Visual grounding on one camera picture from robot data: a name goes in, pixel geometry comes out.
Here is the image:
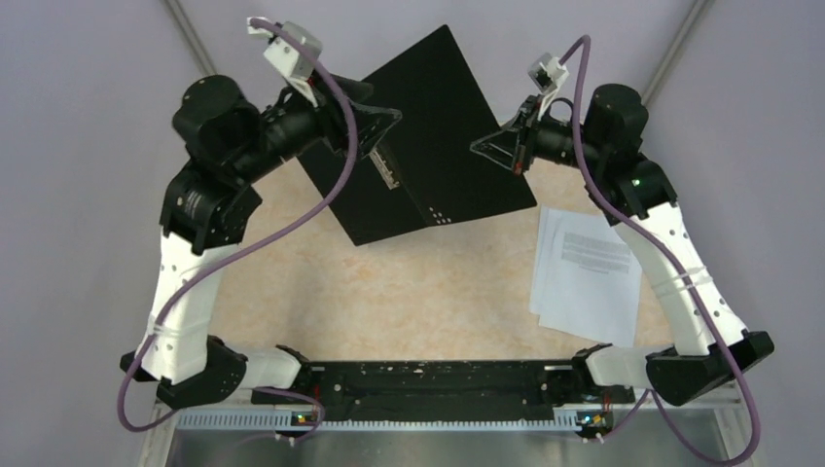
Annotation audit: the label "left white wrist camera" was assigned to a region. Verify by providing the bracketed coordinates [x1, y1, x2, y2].
[247, 17, 323, 108]

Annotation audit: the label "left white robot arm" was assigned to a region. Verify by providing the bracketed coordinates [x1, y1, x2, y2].
[121, 75, 348, 410]

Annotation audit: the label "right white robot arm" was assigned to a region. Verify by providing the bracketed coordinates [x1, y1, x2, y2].
[470, 84, 775, 406]

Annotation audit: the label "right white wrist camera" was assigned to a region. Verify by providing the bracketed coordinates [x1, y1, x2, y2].
[528, 53, 569, 114]

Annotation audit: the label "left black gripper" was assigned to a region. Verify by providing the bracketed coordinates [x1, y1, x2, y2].
[231, 65, 402, 182]

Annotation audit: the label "teal and black folder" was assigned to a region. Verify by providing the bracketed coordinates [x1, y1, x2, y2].
[330, 25, 537, 246]

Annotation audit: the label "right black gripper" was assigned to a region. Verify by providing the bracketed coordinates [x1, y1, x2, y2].
[470, 94, 605, 175]

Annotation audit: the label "white printed paper sheets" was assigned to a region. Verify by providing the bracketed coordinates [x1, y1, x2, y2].
[529, 206, 641, 347]

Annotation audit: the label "white slotted cable duct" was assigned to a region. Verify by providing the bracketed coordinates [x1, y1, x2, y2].
[176, 409, 582, 432]

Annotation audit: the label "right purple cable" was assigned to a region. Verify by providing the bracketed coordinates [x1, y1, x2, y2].
[558, 34, 762, 467]

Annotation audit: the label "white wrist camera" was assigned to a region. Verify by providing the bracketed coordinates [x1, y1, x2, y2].
[247, 17, 323, 108]
[528, 53, 569, 114]

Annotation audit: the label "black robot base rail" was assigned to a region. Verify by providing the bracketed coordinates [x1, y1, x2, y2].
[291, 360, 636, 424]

